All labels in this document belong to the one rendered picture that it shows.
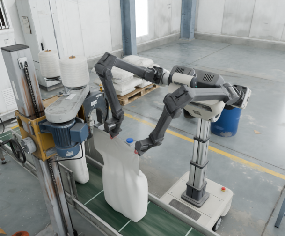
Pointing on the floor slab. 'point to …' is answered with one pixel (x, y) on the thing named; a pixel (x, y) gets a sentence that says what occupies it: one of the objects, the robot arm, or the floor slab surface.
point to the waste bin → (227, 122)
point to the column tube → (11, 68)
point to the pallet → (135, 93)
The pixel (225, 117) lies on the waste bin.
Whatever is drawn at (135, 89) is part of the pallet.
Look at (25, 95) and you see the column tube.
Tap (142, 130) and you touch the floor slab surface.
